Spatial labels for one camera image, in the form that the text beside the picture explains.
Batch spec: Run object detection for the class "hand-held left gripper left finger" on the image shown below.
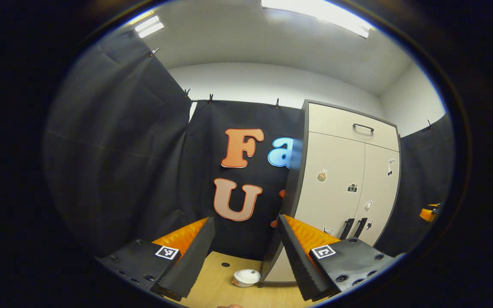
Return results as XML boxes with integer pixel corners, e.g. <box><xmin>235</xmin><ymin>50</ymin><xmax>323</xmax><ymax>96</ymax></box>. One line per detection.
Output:
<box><xmin>95</xmin><ymin>217</ymin><xmax>216</xmax><ymax>302</ymax></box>

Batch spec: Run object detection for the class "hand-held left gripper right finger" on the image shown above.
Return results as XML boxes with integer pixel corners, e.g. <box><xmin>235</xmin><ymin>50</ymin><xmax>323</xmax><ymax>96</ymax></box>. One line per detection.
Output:
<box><xmin>277</xmin><ymin>215</ymin><xmax>405</xmax><ymax>305</ymax></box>

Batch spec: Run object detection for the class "white shoe cabinet door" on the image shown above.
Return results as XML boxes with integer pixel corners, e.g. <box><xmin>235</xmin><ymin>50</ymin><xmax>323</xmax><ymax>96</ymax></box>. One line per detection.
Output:
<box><xmin>266</xmin><ymin>131</ymin><xmax>366</xmax><ymax>284</ymax></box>
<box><xmin>353</xmin><ymin>143</ymin><xmax>401</xmax><ymax>247</ymax></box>

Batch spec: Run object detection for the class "white shoe cabinet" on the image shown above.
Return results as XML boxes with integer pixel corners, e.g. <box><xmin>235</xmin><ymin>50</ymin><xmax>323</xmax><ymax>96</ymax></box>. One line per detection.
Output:
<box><xmin>258</xmin><ymin>99</ymin><xmax>402</xmax><ymax>287</ymax></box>

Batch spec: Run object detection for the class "white cabinet drawer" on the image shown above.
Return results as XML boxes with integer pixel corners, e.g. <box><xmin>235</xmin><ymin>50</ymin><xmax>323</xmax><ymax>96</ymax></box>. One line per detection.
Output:
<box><xmin>308</xmin><ymin>103</ymin><xmax>400</xmax><ymax>152</ymax></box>

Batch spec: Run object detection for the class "white paper bowl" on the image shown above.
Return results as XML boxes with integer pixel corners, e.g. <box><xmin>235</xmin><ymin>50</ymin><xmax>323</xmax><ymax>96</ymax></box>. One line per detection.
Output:
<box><xmin>232</xmin><ymin>269</ymin><xmax>262</xmax><ymax>288</ymax></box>

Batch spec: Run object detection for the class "black backdrop cloth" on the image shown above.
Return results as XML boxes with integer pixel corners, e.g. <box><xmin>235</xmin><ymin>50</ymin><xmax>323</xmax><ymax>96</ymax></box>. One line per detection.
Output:
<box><xmin>43</xmin><ymin>28</ymin><xmax>454</xmax><ymax>261</ymax></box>

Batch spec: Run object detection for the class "long ceiling light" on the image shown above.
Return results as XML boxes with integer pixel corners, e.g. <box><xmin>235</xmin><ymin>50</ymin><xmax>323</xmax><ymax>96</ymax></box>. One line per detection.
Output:
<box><xmin>261</xmin><ymin>0</ymin><xmax>375</xmax><ymax>39</ymax></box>

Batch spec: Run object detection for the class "small ceiling light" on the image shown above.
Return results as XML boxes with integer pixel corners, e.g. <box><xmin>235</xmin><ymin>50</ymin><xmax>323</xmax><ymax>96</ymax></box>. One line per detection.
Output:
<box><xmin>134</xmin><ymin>15</ymin><xmax>165</xmax><ymax>39</ymax></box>

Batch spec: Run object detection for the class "black door handle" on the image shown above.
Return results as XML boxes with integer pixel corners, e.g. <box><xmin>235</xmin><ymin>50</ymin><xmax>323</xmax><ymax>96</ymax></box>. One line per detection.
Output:
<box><xmin>339</xmin><ymin>218</ymin><xmax>355</xmax><ymax>240</ymax></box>
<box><xmin>353</xmin><ymin>217</ymin><xmax>368</xmax><ymax>239</ymax></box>

